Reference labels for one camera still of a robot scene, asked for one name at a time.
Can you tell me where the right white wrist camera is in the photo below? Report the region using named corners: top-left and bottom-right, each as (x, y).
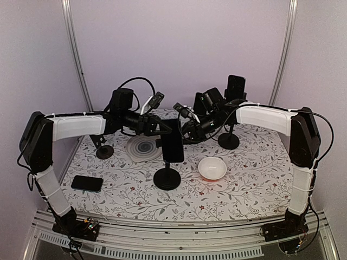
top-left (173, 102), bottom-right (200, 123)

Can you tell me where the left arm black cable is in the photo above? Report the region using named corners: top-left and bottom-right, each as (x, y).
top-left (116, 77), bottom-right (156, 109)

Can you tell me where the tall black phone stand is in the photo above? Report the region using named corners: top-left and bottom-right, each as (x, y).
top-left (218, 86), bottom-right (247, 150)

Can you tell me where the floral patterned table mat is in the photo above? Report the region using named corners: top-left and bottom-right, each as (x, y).
top-left (61, 125), bottom-right (293, 222)

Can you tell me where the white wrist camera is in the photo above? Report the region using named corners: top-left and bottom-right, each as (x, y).
top-left (140, 92), bottom-right (164, 115)
top-left (173, 102), bottom-right (200, 123)

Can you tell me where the right aluminium frame post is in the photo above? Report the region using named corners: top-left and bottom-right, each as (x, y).
top-left (268, 0), bottom-right (298, 106)

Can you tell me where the black round-base phone stand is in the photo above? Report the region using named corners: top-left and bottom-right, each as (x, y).
top-left (153, 139), bottom-right (181, 191)

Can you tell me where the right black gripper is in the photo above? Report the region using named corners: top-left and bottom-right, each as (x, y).
top-left (172, 110), bottom-right (226, 146)

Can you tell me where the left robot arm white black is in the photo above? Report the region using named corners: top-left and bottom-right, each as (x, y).
top-left (17, 88), bottom-right (171, 235)

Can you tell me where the front aluminium rail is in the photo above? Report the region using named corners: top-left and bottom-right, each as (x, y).
top-left (23, 210), bottom-right (340, 259)

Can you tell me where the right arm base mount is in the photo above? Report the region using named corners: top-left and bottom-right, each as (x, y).
top-left (259, 211), bottom-right (309, 255)

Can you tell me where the short black phone stand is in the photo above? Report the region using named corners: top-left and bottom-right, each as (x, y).
top-left (89, 135), bottom-right (114, 160)

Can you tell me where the aluminium frame post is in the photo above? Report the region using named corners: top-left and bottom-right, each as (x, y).
top-left (268, 0), bottom-right (298, 106)
top-left (60, 0), bottom-right (94, 112)

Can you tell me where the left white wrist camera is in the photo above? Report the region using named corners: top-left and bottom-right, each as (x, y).
top-left (140, 92), bottom-right (164, 115)

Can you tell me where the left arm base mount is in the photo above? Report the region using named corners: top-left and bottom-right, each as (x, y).
top-left (52, 214), bottom-right (100, 242)

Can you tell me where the left aluminium frame post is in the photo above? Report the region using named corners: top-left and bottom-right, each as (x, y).
top-left (60, 0), bottom-right (94, 112)

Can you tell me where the white bowl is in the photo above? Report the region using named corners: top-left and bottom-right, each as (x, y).
top-left (198, 157), bottom-right (227, 181)

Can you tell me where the purple-backed black phone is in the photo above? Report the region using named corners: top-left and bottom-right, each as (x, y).
top-left (226, 75), bottom-right (246, 101)

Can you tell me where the blue-edged black phone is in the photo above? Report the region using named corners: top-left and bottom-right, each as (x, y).
top-left (160, 119), bottom-right (184, 163)

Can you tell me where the swirl patterned plate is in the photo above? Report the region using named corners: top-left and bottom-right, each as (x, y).
top-left (125, 135), bottom-right (162, 163)

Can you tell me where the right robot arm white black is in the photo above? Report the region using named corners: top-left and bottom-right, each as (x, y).
top-left (175, 88), bottom-right (327, 236)

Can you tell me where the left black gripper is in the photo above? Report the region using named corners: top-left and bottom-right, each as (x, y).
top-left (121, 109), bottom-right (173, 136)

